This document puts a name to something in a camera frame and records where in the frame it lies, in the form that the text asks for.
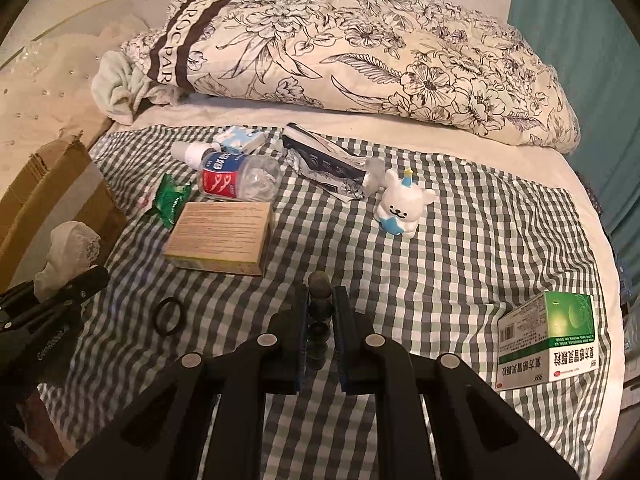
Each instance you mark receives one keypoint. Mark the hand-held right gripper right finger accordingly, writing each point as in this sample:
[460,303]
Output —
[342,350]

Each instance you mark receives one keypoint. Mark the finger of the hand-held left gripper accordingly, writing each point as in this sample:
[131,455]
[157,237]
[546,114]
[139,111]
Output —
[90,277]
[30,317]

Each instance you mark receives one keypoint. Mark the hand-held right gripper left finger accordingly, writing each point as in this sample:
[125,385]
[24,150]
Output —
[300,350]

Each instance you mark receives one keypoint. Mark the black beaded rod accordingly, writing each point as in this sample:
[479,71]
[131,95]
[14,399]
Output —
[318,285]

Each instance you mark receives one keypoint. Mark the brown cardboard box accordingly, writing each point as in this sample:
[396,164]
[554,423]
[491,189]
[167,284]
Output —
[45,185]

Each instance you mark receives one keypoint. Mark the green foil packet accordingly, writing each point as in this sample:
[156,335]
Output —
[172,200]

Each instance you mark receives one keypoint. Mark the beige medicine box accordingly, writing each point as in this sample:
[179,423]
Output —
[220,230]

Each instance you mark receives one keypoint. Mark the white cylindrical handheld device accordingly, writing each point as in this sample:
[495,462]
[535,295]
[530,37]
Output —
[192,152]

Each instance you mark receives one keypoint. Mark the red label water bottle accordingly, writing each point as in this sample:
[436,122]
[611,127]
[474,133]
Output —
[225,177]

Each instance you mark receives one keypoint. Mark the dark floral wrapper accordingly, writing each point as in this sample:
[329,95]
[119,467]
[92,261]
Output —
[325,160]

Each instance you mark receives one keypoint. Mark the blue cloud-print tissue pack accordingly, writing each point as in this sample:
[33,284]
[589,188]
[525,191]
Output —
[242,139]

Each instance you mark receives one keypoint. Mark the green and white medicine box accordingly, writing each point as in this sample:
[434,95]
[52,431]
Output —
[550,340]

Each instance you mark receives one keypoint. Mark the checkered cloth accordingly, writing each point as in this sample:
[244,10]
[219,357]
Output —
[450,270]

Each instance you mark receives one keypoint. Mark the light green fleece blanket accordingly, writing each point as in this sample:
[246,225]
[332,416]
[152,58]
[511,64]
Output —
[115,90]

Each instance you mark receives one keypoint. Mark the cream tufted headboard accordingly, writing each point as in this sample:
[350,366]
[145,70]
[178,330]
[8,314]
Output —
[40,90]

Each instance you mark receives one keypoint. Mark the floral printed pillow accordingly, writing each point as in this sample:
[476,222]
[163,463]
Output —
[400,35]

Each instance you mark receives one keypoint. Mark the teal curtain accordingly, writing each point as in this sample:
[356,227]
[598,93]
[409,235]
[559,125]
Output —
[575,60]

